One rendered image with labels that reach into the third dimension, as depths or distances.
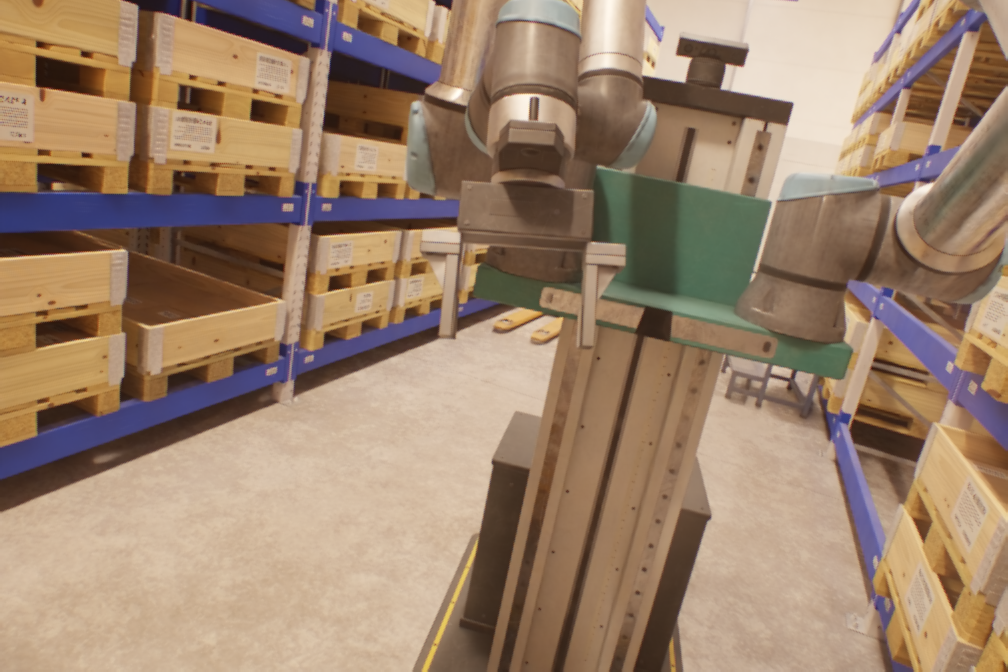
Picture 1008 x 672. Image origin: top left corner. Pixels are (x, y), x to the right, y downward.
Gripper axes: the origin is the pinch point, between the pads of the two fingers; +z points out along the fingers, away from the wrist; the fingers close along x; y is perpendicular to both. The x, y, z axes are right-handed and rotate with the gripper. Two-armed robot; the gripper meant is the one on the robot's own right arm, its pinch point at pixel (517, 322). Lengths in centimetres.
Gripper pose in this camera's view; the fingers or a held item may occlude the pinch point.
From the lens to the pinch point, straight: 59.4
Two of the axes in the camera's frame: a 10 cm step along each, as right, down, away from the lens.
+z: -0.7, 9.8, -1.8
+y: -0.2, 1.8, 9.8
